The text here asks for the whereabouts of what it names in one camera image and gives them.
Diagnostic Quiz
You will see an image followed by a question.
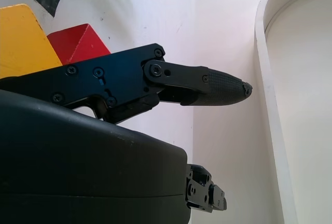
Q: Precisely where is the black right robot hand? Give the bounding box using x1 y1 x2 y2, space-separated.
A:
0 43 253 224

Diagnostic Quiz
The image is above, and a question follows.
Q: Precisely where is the red wooden block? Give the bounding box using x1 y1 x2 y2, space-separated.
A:
46 23 112 65

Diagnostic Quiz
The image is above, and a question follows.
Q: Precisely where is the yellow wooden block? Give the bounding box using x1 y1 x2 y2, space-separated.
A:
0 3 63 80

